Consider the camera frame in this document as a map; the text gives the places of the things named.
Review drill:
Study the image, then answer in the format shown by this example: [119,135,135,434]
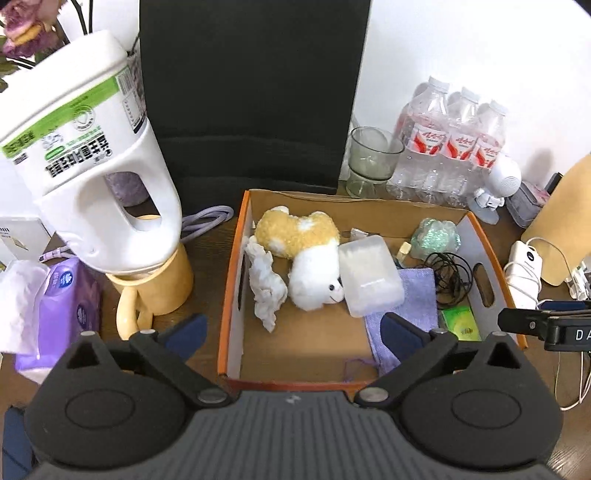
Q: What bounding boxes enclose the water bottle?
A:
[437,88,479,207]
[388,77,449,200]
[462,100,506,207]

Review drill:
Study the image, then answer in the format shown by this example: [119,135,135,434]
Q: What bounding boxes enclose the dried pink flowers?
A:
[1,0,94,92]

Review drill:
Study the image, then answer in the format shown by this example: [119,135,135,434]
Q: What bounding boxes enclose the glass cup with spoon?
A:
[346,126,405,199]

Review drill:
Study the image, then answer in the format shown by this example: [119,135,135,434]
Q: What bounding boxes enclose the red cardboard box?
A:
[217,190,513,392]

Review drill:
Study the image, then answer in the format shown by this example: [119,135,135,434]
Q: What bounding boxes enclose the white power adapter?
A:
[504,240,543,310]

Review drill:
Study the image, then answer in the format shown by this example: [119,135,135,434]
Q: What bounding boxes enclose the cream eraser block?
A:
[396,242,412,264]

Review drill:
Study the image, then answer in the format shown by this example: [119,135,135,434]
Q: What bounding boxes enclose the black paper bag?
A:
[139,0,370,214]

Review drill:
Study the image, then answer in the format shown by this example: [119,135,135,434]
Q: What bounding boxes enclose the yellow thermos jug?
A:
[521,155,591,286]

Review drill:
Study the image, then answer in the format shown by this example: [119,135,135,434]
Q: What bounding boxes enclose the black earphone cable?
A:
[421,250,476,311]

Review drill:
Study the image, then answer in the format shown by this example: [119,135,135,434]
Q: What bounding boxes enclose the lavender cable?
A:
[38,204,236,264]

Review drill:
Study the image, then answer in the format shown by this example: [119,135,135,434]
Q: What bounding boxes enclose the green tissue packet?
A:
[441,305,481,341]

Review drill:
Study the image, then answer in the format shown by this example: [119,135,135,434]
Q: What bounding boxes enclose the purple tissue pack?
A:
[1,257,101,384]

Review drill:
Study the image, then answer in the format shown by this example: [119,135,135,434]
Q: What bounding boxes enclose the grey small box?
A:
[506,181,550,229]

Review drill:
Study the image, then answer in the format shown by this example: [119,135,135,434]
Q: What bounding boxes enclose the alpaca plush toy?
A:
[254,206,345,311]

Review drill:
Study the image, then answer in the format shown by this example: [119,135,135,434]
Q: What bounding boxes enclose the white detergent bottle vase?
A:
[1,31,182,274]

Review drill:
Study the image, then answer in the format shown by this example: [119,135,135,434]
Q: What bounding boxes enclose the water bottle left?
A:
[388,77,449,200]

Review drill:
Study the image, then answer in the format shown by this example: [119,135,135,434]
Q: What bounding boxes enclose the water bottle right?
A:
[462,100,506,207]

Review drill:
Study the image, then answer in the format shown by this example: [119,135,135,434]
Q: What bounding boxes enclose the white tissue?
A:
[245,235,287,333]

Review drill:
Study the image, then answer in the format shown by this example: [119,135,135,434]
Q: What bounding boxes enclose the white robot speaker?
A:
[468,153,522,225]

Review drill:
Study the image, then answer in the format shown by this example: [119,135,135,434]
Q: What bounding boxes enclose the white charging cable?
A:
[526,236,591,411]

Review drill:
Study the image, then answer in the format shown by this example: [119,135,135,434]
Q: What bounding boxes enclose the translucent cotton swab box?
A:
[339,235,405,318]

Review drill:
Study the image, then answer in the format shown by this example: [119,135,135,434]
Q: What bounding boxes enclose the yellow mug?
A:
[106,244,193,340]

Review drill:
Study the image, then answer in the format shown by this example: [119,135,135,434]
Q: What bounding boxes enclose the water bottle middle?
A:
[437,88,479,207]

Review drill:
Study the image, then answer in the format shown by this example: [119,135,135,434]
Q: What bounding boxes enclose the purple knitted pouch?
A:
[344,268,438,382]

